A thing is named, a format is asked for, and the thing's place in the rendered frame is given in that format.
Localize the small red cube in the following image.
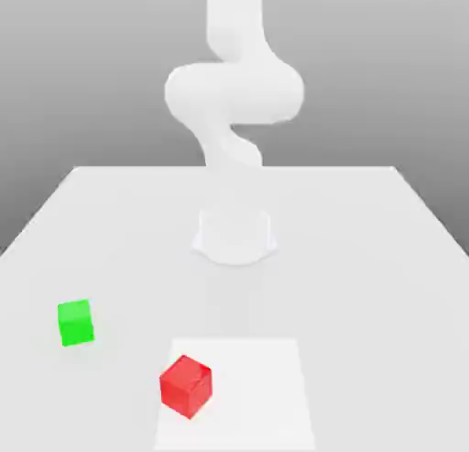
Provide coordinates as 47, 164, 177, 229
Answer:
158, 354, 213, 421

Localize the small green cube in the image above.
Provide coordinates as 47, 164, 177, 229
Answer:
57, 298, 96, 347

